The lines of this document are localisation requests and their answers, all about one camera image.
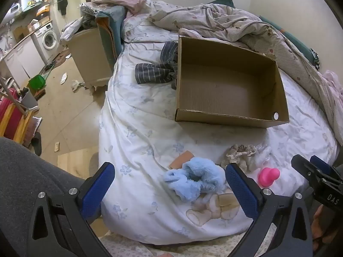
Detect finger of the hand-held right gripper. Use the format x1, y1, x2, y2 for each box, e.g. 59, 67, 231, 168
310, 155, 343, 184
291, 154, 343, 207

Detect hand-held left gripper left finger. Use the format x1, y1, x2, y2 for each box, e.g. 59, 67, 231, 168
32, 162, 116, 257

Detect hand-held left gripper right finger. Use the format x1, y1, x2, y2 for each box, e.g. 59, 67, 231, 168
226, 163, 314, 257

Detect pink rubber toy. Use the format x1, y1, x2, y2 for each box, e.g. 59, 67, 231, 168
258, 167, 281, 188

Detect beige lace cloth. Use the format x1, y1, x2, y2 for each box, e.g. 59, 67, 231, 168
220, 144, 258, 173

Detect cardboard box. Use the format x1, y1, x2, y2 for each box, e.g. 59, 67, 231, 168
175, 36, 290, 129

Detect person's right hand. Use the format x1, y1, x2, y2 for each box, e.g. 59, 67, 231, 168
312, 205, 343, 251

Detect light wooden board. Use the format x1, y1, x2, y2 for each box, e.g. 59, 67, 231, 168
57, 148, 100, 180

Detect bed with white floral sheet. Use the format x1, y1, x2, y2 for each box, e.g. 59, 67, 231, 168
99, 0, 341, 247

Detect person's left leg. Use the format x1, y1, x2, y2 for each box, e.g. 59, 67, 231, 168
0, 136, 90, 257

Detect dark slipper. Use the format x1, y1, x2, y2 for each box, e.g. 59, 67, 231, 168
29, 134, 43, 157

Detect pale pink cloth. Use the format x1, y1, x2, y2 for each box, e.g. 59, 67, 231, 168
322, 70, 343, 114

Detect crumpled white tissue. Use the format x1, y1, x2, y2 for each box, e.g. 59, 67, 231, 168
71, 80, 86, 93

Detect grey waste bin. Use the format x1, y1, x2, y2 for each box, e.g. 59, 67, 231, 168
19, 87, 39, 110

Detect red suitcase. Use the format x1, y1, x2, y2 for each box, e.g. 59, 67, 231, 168
0, 86, 29, 141

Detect beige bedside cabinet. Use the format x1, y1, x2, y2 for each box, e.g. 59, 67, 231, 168
66, 27, 115, 88

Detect long teal pillow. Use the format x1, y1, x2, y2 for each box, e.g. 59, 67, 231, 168
259, 15, 321, 71

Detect grey striped cloth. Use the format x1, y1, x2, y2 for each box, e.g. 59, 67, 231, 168
134, 41, 179, 90

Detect white kitchen cabinets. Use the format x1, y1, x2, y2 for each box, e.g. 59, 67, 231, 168
0, 36, 45, 81

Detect beige patterned duvet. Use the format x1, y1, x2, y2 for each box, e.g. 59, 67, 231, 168
149, 1, 337, 129

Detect teal cushion with orange edge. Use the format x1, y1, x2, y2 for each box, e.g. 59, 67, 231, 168
95, 5, 127, 61

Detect white washing machine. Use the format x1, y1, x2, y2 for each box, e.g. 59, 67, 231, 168
33, 22, 59, 51

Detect pile of clothes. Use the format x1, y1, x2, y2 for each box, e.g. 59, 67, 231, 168
59, 2, 99, 43

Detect pink crumpled bedding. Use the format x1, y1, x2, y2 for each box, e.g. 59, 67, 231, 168
90, 0, 154, 15

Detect cluttered wall shelves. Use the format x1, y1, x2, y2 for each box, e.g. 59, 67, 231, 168
5, 0, 52, 22

